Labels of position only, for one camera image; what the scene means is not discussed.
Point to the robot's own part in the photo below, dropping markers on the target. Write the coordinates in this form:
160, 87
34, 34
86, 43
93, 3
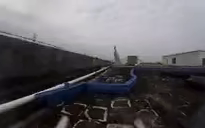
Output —
62, 122
140, 123

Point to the pale slanted tower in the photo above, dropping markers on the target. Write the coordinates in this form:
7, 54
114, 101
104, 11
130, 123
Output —
116, 56

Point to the white pipe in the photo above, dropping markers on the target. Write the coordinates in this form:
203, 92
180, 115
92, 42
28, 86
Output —
20, 101

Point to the blue barrier tube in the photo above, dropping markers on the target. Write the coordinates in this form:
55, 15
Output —
106, 87

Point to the pole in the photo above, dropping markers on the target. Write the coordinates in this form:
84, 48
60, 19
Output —
34, 37

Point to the dark long wall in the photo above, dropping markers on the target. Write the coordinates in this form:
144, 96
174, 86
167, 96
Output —
30, 63

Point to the small grey building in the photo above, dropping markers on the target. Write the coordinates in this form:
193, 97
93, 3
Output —
132, 60

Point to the white flat-roofed building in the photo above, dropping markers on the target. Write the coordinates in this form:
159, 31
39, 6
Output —
188, 58

